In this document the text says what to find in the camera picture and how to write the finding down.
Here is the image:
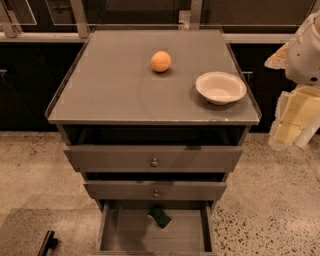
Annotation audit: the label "grey drawer cabinet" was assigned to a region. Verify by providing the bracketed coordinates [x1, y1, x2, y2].
[45, 29, 262, 256]

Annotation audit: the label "white paper bowl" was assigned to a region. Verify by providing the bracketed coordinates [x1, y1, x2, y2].
[195, 72, 247, 105]

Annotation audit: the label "grey top drawer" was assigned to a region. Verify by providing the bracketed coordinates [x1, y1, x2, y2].
[64, 145, 242, 173]

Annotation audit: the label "orange fruit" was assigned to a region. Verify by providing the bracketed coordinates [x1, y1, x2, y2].
[150, 51, 171, 73]

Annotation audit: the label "dark background cabinets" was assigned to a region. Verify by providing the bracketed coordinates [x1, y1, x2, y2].
[0, 43, 83, 131]

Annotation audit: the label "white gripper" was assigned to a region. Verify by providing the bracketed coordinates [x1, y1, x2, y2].
[264, 13, 320, 151]

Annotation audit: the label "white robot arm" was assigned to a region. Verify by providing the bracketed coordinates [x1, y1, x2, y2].
[265, 10, 320, 150]

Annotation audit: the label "black object on floor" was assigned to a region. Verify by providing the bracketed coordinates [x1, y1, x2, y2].
[37, 230, 58, 256]

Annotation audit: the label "grey drawer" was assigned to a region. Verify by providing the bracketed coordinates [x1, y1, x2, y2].
[64, 145, 242, 173]
[96, 200, 217, 256]
[84, 181, 226, 201]

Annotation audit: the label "grey middle drawer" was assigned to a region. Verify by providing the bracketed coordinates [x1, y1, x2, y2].
[84, 181, 226, 201]

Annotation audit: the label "grey bottom drawer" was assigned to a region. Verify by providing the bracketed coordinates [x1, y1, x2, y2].
[96, 200, 217, 256]

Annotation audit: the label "metal railing frame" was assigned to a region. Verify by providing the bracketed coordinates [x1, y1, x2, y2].
[0, 0, 320, 44]

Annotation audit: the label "green yellow sponge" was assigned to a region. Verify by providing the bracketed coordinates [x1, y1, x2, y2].
[148, 206, 172, 230]

